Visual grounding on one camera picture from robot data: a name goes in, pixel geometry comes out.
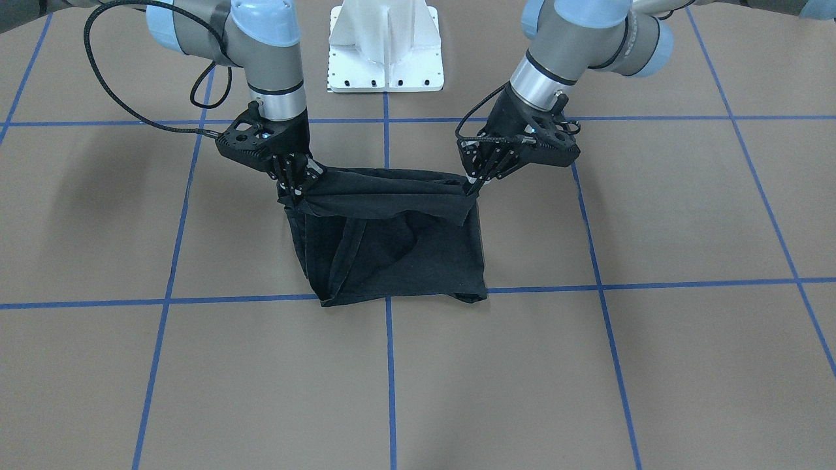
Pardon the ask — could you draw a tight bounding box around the black printed t-shirt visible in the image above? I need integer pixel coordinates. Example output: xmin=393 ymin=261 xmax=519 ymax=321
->
xmin=278 ymin=167 xmax=489 ymax=307

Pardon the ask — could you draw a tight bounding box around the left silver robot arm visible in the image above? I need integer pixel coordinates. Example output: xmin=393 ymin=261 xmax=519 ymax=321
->
xmin=455 ymin=1 xmax=694 ymax=195

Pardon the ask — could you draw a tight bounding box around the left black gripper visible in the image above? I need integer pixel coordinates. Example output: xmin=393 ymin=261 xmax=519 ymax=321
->
xmin=456 ymin=84 xmax=581 ymax=195

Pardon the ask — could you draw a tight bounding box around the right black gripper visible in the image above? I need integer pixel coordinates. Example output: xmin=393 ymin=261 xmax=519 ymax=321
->
xmin=215 ymin=101 xmax=327 ymax=196

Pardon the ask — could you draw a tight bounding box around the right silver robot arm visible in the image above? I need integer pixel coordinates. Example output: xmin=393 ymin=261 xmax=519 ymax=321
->
xmin=1 ymin=1 xmax=325 ymax=198

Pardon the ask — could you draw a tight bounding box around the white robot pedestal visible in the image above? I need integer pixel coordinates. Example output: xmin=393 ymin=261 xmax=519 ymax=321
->
xmin=327 ymin=1 xmax=445 ymax=93

